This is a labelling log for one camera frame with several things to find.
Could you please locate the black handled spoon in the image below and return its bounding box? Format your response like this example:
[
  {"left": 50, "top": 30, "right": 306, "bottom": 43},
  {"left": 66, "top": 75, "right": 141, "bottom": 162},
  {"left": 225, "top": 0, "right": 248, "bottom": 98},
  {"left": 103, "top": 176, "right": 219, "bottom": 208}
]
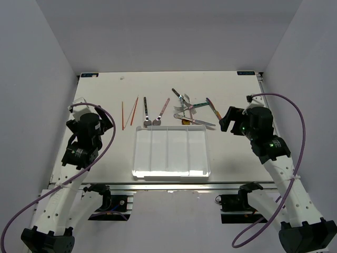
[{"left": 143, "top": 97, "right": 152, "bottom": 128}]

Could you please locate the rainbow iridescent spoon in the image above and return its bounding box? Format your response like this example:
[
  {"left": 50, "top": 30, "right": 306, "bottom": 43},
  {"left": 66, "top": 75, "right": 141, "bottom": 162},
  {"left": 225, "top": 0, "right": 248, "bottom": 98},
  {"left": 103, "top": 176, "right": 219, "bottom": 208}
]
[{"left": 180, "top": 100, "right": 190, "bottom": 125}]

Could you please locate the pink handled spoon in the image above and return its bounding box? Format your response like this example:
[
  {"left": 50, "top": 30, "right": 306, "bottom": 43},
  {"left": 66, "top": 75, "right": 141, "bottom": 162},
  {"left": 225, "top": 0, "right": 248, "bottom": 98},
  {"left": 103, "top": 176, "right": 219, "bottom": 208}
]
[{"left": 152, "top": 98, "right": 170, "bottom": 126}]

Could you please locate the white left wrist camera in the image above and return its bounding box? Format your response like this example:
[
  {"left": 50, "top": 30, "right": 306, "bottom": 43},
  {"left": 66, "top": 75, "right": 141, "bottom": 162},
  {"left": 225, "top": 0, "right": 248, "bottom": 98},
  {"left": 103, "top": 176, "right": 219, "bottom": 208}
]
[{"left": 68, "top": 97, "right": 91, "bottom": 121}]

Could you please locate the orange chopstick left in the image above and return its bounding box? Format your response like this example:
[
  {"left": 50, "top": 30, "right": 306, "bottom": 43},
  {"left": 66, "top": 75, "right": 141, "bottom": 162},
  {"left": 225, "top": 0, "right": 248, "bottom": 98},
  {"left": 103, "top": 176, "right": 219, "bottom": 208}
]
[{"left": 122, "top": 101, "right": 124, "bottom": 131}]

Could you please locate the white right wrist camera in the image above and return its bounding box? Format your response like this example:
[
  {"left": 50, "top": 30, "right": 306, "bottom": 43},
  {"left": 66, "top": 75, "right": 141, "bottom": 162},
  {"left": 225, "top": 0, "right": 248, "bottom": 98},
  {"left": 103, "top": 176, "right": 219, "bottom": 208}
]
[{"left": 244, "top": 95, "right": 265, "bottom": 111}]

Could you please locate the orange chopstick right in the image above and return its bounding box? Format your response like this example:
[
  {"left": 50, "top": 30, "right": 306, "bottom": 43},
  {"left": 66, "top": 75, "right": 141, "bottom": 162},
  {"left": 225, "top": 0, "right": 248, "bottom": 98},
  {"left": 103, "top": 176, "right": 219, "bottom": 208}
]
[{"left": 130, "top": 97, "right": 138, "bottom": 126}]

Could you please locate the green handled fork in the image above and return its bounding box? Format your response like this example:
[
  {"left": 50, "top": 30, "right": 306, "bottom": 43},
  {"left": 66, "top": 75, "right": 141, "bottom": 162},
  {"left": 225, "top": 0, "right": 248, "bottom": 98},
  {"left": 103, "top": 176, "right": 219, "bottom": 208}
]
[{"left": 174, "top": 102, "right": 209, "bottom": 112}]

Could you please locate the blue label sticker left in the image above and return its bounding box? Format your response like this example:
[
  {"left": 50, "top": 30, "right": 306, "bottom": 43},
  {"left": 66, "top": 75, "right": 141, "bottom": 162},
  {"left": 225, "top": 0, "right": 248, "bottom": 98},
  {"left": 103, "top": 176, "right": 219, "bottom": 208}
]
[{"left": 80, "top": 73, "right": 99, "bottom": 78}]

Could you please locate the white divided cutlery tray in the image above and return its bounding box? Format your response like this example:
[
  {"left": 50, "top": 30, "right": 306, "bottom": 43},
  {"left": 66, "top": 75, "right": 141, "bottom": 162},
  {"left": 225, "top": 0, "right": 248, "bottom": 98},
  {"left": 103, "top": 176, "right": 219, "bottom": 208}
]
[{"left": 132, "top": 125, "right": 211, "bottom": 181}]

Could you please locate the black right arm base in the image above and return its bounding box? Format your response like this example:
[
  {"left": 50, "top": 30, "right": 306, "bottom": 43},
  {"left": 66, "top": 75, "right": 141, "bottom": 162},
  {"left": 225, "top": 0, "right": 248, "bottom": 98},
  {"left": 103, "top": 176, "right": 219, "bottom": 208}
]
[{"left": 215, "top": 182, "right": 266, "bottom": 224}]

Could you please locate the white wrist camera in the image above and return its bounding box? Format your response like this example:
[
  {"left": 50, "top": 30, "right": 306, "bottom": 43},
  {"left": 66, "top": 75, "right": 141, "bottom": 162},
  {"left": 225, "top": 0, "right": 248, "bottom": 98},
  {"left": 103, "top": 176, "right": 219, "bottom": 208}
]
[
  {"left": 68, "top": 97, "right": 91, "bottom": 121},
  {"left": 244, "top": 95, "right": 265, "bottom": 111}
]

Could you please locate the blue label sticker right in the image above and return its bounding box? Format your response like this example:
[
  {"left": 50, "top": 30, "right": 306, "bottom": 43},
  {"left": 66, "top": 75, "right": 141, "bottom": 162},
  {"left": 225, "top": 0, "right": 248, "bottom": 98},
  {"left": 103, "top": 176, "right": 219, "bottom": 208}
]
[{"left": 236, "top": 71, "right": 255, "bottom": 76}]

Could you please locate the rainbow iridescent knife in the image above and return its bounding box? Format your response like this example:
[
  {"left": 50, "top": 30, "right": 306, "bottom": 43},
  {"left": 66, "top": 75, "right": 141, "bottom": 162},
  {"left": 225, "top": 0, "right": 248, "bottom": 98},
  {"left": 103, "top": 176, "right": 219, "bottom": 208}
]
[{"left": 206, "top": 98, "right": 222, "bottom": 120}]

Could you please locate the black handled fork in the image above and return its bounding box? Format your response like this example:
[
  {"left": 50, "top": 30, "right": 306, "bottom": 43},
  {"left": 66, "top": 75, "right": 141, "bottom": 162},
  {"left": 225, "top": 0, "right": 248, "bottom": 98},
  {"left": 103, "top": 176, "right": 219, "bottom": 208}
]
[{"left": 172, "top": 88, "right": 190, "bottom": 107}]

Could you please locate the pink handled fork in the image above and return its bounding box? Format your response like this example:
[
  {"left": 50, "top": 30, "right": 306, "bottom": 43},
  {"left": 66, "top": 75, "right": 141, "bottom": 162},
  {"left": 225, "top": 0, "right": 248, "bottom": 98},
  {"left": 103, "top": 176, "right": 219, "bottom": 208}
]
[{"left": 183, "top": 100, "right": 196, "bottom": 119}]

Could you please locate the orange chopstick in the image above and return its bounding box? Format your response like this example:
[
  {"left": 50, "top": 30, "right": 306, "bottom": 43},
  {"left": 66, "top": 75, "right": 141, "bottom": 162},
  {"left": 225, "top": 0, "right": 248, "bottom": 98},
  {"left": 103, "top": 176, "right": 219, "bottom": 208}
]
[
  {"left": 130, "top": 97, "right": 138, "bottom": 126},
  {"left": 122, "top": 101, "right": 124, "bottom": 131}
]

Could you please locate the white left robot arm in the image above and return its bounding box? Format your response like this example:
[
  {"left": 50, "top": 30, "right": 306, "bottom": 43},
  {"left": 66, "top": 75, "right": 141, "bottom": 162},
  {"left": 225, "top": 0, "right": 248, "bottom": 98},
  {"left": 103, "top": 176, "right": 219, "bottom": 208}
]
[{"left": 21, "top": 103, "right": 115, "bottom": 252}]

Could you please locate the blue label sticker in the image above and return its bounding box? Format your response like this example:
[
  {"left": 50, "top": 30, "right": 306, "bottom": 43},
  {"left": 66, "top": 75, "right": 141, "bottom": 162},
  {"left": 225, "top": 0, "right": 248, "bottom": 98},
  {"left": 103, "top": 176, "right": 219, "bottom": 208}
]
[
  {"left": 80, "top": 73, "right": 99, "bottom": 78},
  {"left": 236, "top": 71, "right": 255, "bottom": 76}
]

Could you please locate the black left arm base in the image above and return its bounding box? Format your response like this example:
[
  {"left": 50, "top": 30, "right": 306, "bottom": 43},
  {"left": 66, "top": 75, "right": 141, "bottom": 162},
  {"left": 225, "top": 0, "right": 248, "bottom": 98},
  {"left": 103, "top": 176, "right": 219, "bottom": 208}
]
[{"left": 83, "top": 184, "right": 133, "bottom": 221}]

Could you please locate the ornate silver knife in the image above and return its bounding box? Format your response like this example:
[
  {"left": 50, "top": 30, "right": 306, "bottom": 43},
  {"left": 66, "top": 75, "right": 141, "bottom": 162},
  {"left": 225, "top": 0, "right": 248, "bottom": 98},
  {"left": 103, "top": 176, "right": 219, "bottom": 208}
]
[{"left": 173, "top": 114, "right": 216, "bottom": 127}]

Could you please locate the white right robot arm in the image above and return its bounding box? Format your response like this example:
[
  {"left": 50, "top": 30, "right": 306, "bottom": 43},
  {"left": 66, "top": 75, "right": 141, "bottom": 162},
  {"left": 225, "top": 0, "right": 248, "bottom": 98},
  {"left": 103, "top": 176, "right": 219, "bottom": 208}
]
[{"left": 219, "top": 106, "right": 336, "bottom": 252}]

